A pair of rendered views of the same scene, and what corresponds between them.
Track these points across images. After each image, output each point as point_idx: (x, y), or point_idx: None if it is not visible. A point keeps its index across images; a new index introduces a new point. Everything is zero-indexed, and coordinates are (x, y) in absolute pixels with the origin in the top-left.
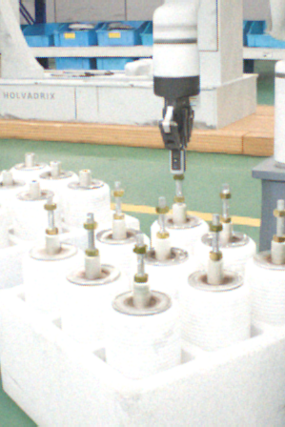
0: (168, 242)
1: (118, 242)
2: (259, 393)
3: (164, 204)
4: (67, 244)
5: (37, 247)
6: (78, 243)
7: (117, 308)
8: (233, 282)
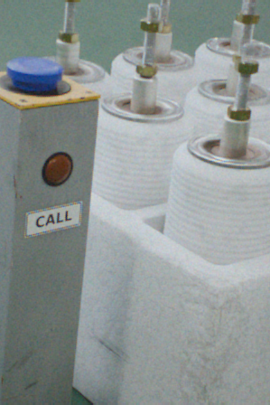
0: (233, 70)
1: None
2: None
3: (247, 9)
4: (267, 52)
5: (252, 42)
6: None
7: (43, 57)
8: (127, 112)
